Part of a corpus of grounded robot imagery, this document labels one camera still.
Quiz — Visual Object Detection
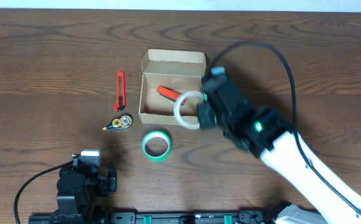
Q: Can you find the white tape roll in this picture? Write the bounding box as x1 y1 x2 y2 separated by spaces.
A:
173 91 205 130

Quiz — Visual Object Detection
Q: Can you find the red black stapler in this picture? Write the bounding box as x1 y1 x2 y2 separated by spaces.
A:
157 86 181 102

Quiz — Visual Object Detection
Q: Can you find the red utility knife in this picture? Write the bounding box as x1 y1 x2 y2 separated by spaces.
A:
113 71 126 111

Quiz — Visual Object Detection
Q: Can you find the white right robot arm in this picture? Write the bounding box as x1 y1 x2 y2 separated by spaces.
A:
197 76 361 223

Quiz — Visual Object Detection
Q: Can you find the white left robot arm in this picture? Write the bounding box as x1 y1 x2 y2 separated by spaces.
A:
49 158 118 224

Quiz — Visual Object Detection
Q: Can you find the green tape roll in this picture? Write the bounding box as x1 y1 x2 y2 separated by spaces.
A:
141 130 171 162

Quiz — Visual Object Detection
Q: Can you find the yellow black correction tape dispenser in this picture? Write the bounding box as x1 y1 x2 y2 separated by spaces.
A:
102 113 133 131

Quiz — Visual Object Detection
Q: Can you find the open cardboard box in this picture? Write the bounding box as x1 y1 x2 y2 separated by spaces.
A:
138 49 207 126

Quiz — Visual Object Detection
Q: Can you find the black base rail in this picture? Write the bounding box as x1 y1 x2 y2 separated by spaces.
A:
28 210 279 224

